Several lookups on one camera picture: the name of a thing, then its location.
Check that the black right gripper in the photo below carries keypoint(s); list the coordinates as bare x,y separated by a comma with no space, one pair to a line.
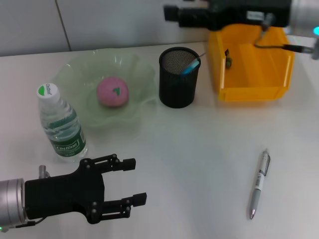
239,12

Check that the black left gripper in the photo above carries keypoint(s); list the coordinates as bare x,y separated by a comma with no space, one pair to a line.
64,191

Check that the clear plastic ruler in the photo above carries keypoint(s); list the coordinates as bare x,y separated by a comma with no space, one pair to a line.
202,55

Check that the blue scissors with cap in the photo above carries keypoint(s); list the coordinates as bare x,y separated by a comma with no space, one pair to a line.
190,67

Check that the green plastic wrapper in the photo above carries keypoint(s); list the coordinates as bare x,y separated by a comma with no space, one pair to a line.
228,62

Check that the clear water bottle green label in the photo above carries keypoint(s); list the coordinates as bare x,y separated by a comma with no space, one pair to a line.
64,129

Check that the pink peach toy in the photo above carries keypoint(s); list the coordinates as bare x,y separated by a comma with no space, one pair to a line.
109,97

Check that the black mesh pen cup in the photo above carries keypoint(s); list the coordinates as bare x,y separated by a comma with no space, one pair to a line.
178,89

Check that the green glass fruit plate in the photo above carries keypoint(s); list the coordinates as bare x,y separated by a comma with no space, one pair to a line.
139,82

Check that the silver ballpoint pen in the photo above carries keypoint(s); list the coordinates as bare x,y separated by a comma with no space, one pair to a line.
258,189

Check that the yellow plastic storage bin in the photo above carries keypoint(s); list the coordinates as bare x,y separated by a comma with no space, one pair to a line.
249,94

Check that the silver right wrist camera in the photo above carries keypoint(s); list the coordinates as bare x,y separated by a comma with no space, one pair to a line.
316,49

